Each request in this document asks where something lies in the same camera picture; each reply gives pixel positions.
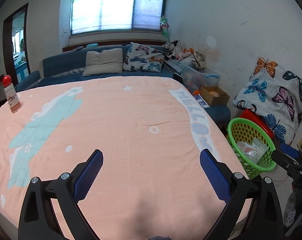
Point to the red-capped white bottle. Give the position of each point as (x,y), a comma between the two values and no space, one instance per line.
(12,97)

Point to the pink printed blanket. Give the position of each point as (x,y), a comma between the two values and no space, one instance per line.
(128,130)

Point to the teal tissue pack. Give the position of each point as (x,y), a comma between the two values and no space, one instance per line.
(92,45)

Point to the white blue booklet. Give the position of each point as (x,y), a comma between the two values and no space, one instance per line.
(202,102)

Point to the red plastic container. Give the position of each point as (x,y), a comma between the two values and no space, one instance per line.
(255,118)

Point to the dark remote control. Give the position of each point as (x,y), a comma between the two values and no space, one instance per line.
(78,48)

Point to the large butterfly print cushion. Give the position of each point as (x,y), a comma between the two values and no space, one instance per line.
(273,92)

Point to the window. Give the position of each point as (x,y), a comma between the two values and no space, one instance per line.
(116,7)

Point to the butterfly print pillow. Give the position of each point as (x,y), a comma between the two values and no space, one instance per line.
(143,57)

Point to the clear plastic storage box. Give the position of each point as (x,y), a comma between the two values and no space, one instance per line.
(203,77)

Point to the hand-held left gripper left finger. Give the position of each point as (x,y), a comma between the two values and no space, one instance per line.
(89,175)

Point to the orange white plush toy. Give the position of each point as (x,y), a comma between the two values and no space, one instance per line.
(187,53)

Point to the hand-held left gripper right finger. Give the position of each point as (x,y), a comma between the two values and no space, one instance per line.
(214,176)

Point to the green plastic basket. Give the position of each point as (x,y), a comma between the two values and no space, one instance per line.
(237,131)

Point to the cardboard box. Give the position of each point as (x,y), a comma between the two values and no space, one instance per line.
(215,100)

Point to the patterned crumpled cloth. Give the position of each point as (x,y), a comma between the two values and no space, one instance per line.
(199,60)

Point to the colourful pinwheel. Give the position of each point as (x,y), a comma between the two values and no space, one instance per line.
(164,26)

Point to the dark wooden door frame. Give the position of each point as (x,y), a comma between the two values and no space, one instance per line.
(7,55)

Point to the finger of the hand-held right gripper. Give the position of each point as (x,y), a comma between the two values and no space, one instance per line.
(285,160)
(290,150)

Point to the blue sofa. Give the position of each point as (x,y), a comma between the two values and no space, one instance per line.
(61,65)

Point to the beige pillow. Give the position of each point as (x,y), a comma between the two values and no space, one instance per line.
(103,62)

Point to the black white plush cow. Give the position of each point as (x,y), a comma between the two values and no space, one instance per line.
(174,46)

